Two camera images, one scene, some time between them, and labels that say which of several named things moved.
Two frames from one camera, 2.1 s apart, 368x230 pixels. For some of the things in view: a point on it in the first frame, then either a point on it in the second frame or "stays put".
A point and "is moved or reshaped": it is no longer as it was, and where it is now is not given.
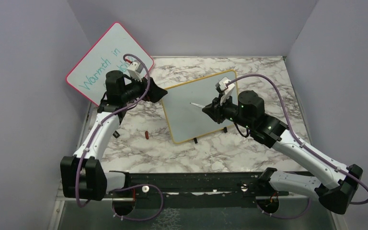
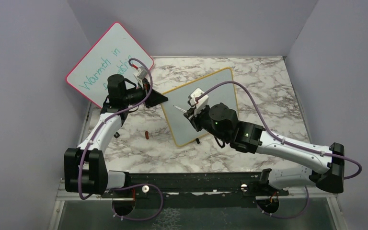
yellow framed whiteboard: x=188 y=121 stays put
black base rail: x=197 y=189 stays put
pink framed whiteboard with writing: x=117 y=51 stays put
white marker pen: x=198 y=105 is moved or reshaped
